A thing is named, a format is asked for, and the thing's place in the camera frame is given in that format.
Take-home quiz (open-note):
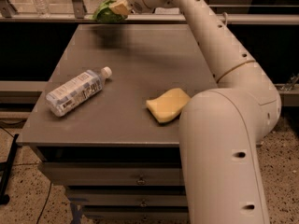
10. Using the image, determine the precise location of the green rice chip bag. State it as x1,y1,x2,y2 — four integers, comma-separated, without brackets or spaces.
92,0,127,23

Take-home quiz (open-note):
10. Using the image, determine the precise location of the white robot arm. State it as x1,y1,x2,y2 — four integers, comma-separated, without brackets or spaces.
111,0,281,224

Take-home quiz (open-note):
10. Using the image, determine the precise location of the yellow sponge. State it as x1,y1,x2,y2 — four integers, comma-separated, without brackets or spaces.
146,88,191,123

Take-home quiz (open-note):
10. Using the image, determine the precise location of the clear plastic water bottle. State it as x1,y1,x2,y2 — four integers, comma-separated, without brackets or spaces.
46,66,112,117

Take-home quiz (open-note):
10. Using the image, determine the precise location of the grey drawer cabinet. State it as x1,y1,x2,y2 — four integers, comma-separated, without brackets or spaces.
18,24,216,222

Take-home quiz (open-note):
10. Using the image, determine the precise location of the black floor stand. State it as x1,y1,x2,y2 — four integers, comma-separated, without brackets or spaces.
0,134,18,205

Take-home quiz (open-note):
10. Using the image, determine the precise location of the metal railing frame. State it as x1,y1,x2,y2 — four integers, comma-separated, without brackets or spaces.
1,0,299,25

